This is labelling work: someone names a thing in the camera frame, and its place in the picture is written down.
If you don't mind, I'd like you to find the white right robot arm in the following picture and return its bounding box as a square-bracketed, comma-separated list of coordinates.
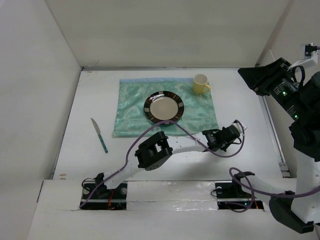
[231, 58, 320, 234]

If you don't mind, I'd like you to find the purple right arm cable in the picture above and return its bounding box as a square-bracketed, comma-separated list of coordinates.
[228, 43, 320, 212]

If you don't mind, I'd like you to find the yellow ceramic mug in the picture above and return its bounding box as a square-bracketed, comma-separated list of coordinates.
[192, 74, 211, 95]

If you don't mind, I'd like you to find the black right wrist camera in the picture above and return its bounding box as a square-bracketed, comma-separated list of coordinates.
[299, 71, 320, 111]

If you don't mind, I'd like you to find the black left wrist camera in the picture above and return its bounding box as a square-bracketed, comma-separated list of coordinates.
[221, 125, 240, 142]

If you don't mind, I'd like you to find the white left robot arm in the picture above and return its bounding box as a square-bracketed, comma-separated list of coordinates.
[94, 120, 247, 199]

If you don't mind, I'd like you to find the green handled steak knife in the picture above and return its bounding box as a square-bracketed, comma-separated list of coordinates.
[90, 117, 109, 154]

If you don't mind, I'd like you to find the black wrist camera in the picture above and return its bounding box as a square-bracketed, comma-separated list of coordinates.
[221, 125, 240, 142]
[299, 71, 320, 111]

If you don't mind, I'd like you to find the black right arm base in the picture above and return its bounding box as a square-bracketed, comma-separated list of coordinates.
[210, 180, 264, 213]

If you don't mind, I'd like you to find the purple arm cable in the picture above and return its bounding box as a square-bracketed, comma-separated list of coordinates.
[228, 43, 320, 212]
[79, 120, 246, 208]

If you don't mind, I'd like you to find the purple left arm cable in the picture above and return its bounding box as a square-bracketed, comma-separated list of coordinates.
[79, 120, 246, 208]

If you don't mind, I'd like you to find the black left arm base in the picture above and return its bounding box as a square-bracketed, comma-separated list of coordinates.
[80, 178, 128, 211]

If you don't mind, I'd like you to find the dark rimmed cream plate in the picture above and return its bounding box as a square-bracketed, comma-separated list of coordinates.
[143, 90, 185, 125]

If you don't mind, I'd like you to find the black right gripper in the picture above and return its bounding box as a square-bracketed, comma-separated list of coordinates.
[238, 57, 312, 122]

